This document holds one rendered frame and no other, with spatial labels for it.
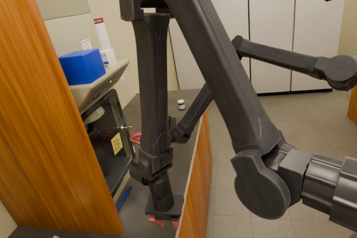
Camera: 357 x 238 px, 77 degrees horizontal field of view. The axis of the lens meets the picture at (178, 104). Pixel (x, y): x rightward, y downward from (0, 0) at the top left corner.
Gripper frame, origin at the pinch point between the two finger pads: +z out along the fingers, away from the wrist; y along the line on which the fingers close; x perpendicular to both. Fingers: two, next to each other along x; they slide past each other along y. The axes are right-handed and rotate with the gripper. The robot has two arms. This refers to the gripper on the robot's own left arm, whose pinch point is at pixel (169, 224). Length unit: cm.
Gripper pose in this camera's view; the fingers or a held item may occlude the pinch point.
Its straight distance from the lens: 76.1
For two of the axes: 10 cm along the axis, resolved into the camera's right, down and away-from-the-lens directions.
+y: -9.7, 0.5, 2.4
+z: 1.5, 9.0, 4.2
